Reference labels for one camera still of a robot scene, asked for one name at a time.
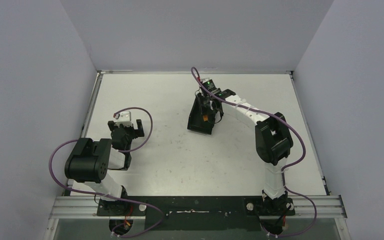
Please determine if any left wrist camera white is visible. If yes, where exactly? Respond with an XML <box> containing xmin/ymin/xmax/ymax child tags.
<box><xmin>114</xmin><ymin>111</ymin><xmax>133</xmax><ymax>127</ymax></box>

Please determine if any aluminium rail frame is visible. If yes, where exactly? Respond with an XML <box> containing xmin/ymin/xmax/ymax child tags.
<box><xmin>50</xmin><ymin>69</ymin><xmax>349</xmax><ymax>240</ymax></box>

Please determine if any black plastic bin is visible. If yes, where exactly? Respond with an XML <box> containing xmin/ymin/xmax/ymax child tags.
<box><xmin>187</xmin><ymin>96</ymin><xmax>215</xmax><ymax>135</ymax></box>

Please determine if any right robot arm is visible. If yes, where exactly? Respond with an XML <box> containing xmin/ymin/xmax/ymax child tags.
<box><xmin>197</xmin><ymin>78</ymin><xmax>295</xmax><ymax>216</ymax></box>

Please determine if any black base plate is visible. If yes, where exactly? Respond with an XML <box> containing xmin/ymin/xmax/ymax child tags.
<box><xmin>96</xmin><ymin>196</ymin><xmax>296</xmax><ymax>232</ymax></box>

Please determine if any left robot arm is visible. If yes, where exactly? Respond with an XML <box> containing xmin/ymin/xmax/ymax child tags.
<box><xmin>64</xmin><ymin>119</ymin><xmax>145</xmax><ymax>216</ymax></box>

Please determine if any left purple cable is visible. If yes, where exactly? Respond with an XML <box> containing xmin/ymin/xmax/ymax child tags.
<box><xmin>48</xmin><ymin>106</ymin><xmax>165</xmax><ymax>239</ymax></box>

